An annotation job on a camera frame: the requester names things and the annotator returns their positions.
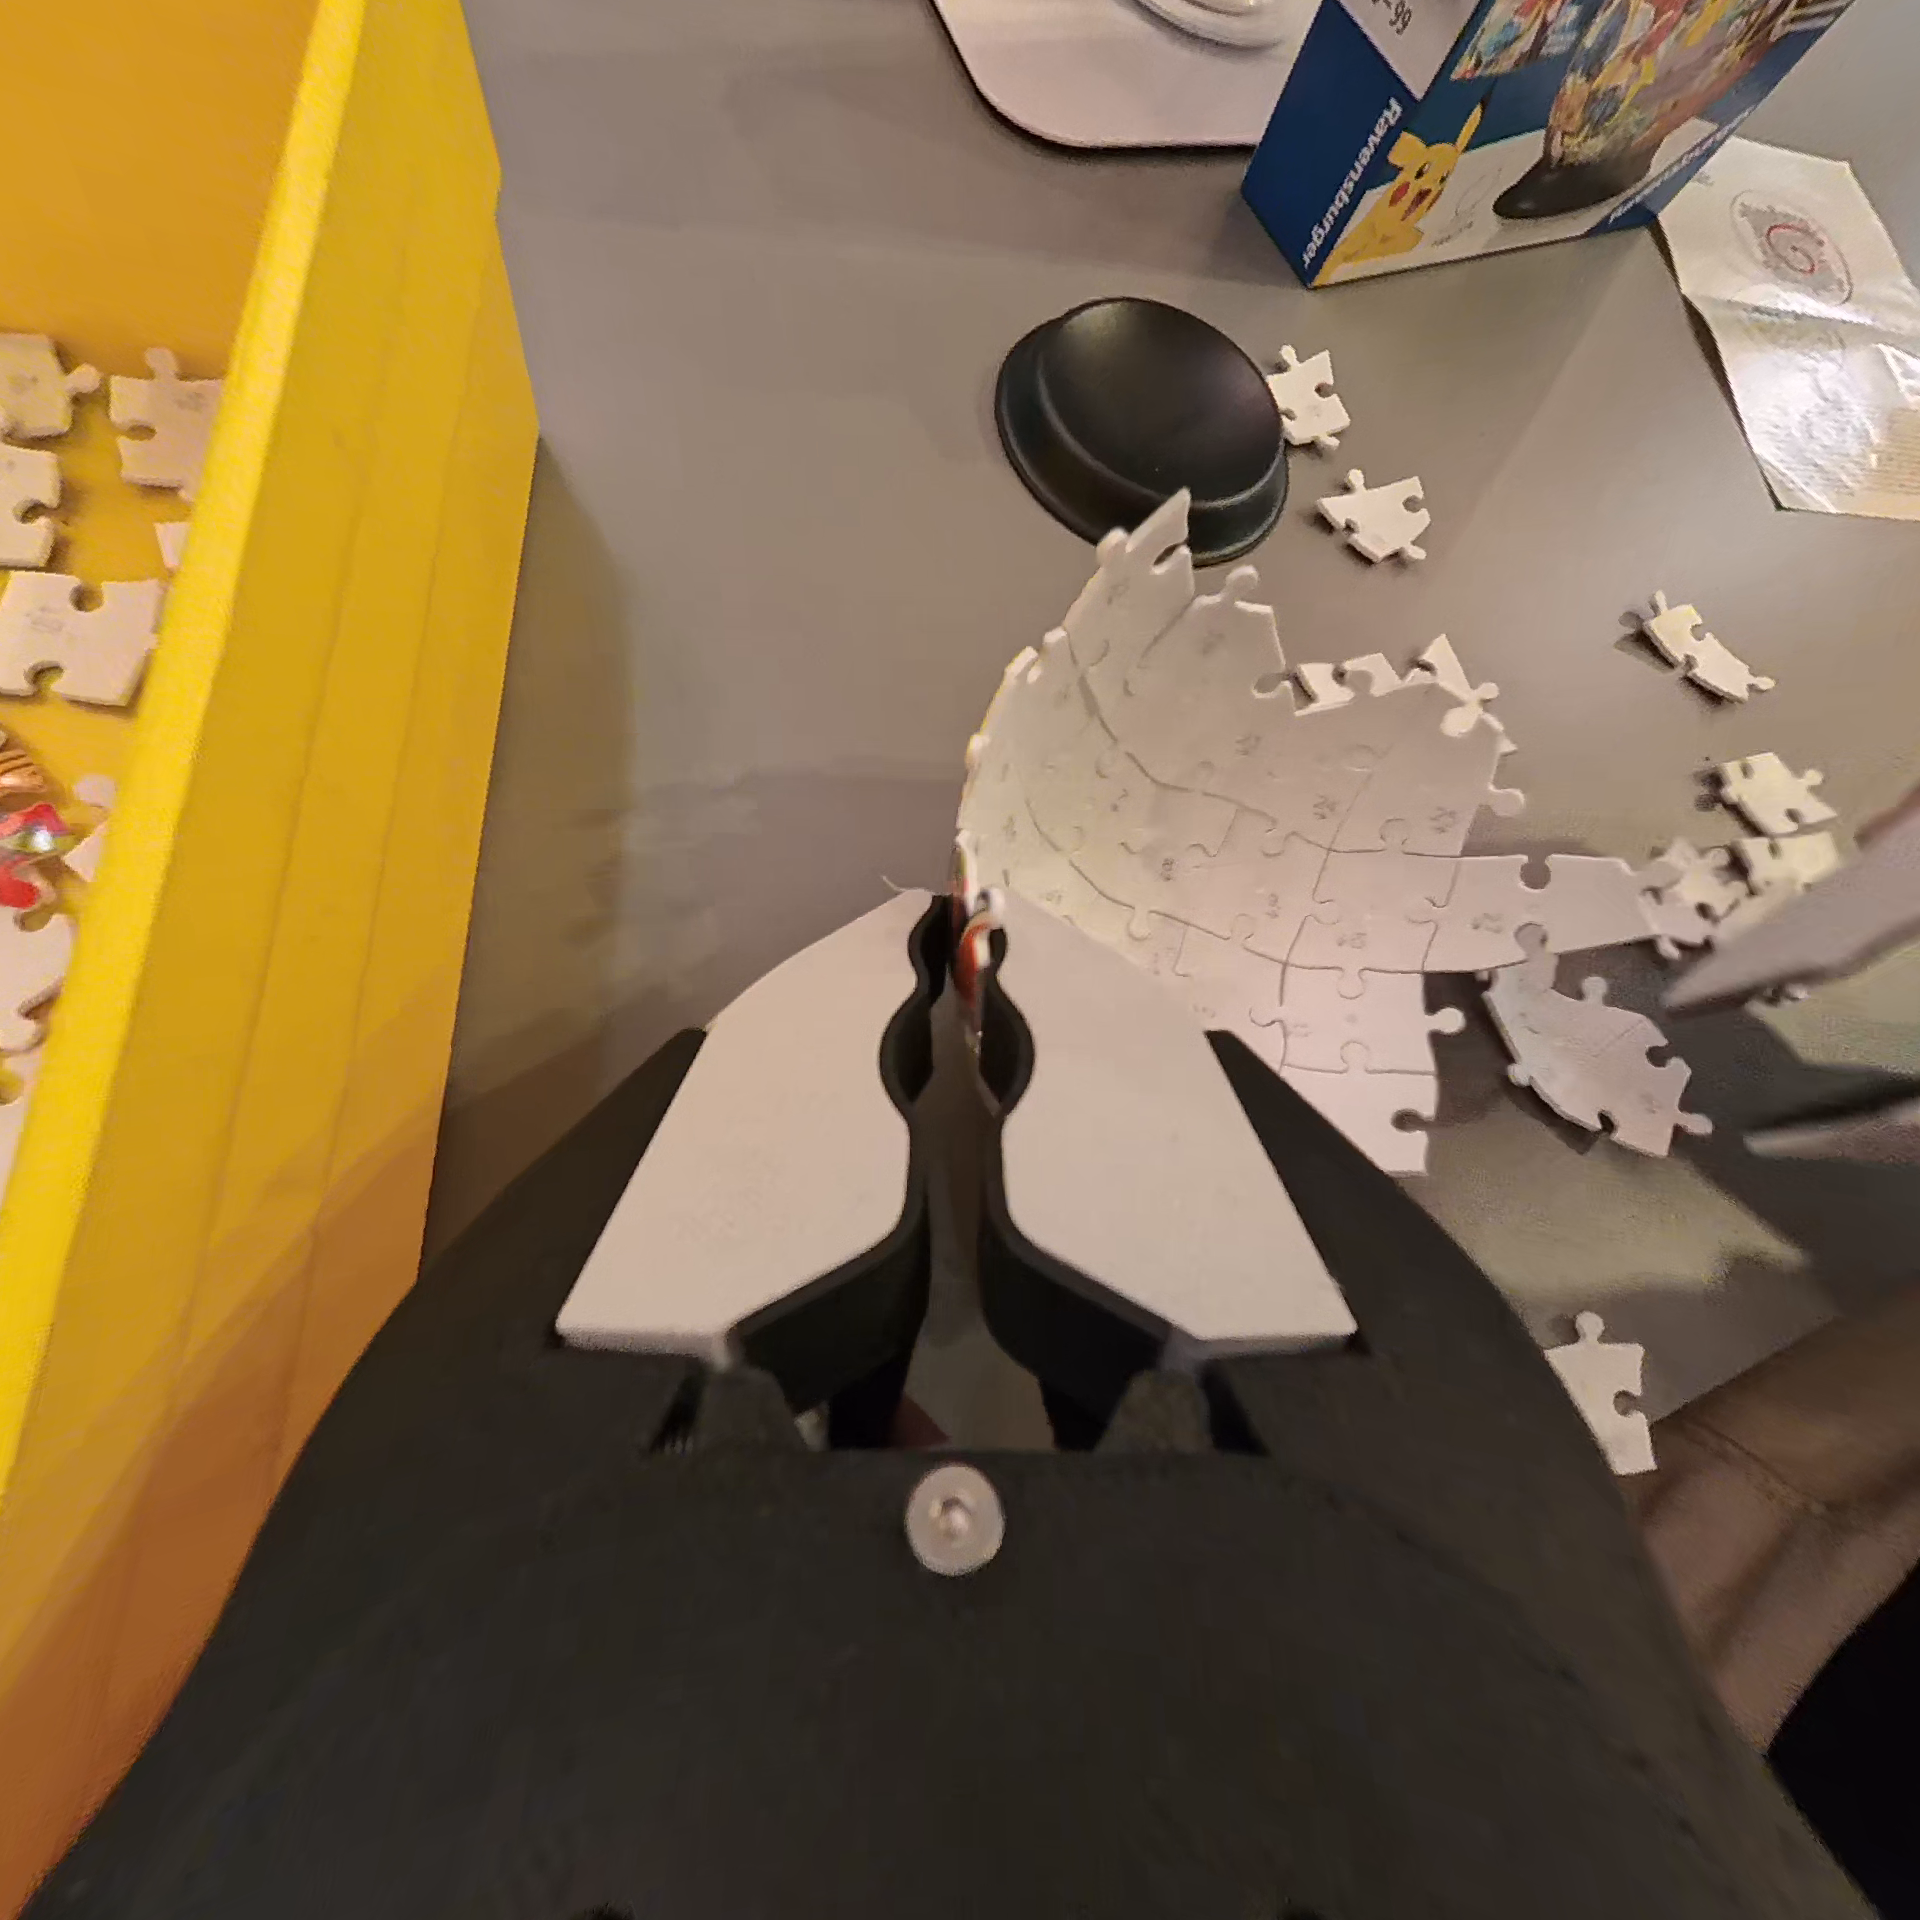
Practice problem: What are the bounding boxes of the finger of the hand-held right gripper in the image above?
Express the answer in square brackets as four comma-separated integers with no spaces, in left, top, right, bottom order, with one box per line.
[1747,1072,1920,1167]
[1664,778,1920,1022]

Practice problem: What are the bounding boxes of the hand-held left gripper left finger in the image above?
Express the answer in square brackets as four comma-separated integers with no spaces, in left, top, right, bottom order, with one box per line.
[556,889,946,1448]

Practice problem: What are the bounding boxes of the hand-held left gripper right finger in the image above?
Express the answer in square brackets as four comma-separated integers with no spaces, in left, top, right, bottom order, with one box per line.
[967,914,1360,1448]

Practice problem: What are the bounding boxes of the joined white puzzle piece cluster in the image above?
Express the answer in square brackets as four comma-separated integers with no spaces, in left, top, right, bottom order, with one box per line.
[1487,959,1714,1161]

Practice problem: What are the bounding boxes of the partly built white puzzle ball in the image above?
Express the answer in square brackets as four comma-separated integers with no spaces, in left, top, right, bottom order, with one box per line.
[952,486,1690,1178]

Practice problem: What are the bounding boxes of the white puzzle pieces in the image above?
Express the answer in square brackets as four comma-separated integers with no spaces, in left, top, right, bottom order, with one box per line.
[1267,346,1846,1478]

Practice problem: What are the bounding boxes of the black round puzzle stand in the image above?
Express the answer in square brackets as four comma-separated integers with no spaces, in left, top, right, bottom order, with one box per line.
[995,296,1292,569]

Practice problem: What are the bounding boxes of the batch of unsorted puzzle pieces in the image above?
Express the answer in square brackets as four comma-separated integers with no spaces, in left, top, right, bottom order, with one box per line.
[0,334,227,1202]

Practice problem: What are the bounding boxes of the blue cartoon puzzle package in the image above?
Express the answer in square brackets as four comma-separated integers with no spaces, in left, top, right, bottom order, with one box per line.
[1242,0,1864,290]

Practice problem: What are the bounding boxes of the brown cloth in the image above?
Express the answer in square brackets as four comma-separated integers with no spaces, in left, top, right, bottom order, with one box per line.
[1635,1393,1920,1757]

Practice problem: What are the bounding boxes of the yellow box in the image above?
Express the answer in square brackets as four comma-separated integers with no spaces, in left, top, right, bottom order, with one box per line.
[0,0,543,1920]

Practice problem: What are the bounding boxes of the printed instruction paper sheet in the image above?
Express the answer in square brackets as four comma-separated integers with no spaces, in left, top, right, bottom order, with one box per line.
[1658,135,1920,520]

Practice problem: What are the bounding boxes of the white rounded tray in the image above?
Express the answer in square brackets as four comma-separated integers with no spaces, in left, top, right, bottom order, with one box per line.
[931,0,1322,148]

